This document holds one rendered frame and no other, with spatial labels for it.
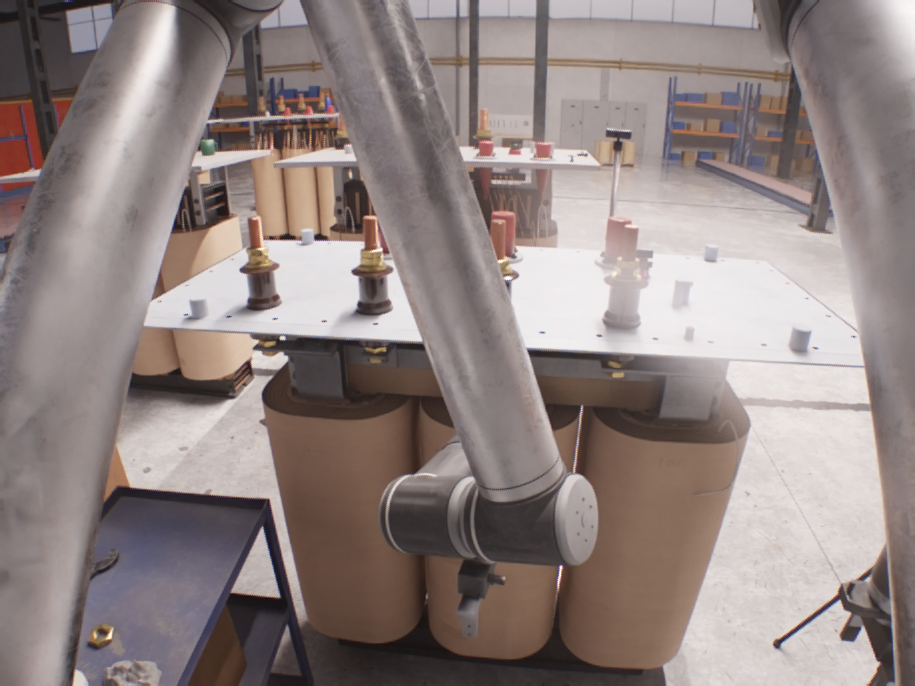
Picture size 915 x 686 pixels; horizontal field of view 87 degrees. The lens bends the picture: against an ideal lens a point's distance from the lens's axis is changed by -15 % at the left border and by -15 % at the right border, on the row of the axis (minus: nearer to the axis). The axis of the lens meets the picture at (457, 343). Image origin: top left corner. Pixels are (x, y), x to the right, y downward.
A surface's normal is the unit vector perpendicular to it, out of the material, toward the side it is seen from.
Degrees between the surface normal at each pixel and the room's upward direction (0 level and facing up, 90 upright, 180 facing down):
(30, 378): 53
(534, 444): 72
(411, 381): 90
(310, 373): 90
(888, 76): 62
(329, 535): 90
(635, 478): 90
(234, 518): 0
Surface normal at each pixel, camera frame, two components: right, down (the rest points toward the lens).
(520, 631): 0.11, 0.40
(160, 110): 0.78, -0.16
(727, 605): 0.00, -0.91
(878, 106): -0.84, -0.24
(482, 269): 0.65, -0.03
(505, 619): -0.14, 0.40
